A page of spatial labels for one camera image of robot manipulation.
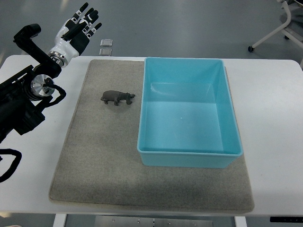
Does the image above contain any blue plastic box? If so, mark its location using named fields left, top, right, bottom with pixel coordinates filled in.
left=137, top=57, right=243, bottom=168

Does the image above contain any grey felt mat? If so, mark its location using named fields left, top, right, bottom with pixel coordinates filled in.
left=49, top=60, right=254, bottom=213

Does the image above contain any black table control panel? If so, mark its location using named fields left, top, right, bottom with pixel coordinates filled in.
left=270, top=216, right=303, bottom=223

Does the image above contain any brown toy hippo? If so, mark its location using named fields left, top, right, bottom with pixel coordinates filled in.
left=100, top=90, right=135, bottom=106

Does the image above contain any black cable loop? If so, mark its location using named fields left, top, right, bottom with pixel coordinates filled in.
left=0, top=148, right=22, bottom=183

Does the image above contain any white office chair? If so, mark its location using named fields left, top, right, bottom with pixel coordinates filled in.
left=248, top=0, right=303, bottom=70

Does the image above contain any lower clear floor plate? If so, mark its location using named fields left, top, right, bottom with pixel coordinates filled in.
left=99, top=48, right=112, bottom=56

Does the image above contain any metal table crossbar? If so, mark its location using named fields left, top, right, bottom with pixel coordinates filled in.
left=94, top=216, right=214, bottom=227

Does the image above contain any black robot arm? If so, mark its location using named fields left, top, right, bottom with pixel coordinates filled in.
left=0, top=24, right=66, bottom=140

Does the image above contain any clear floor plate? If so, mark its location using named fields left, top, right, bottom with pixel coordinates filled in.
left=99, top=48, right=112, bottom=56
left=100, top=39, right=113, bottom=47

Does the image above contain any upper clear floor plate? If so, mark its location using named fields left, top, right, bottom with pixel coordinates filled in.
left=100, top=39, right=113, bottom=47

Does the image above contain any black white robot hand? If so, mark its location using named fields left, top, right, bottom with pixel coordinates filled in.
left=49, top=2, right=102, bottom=68

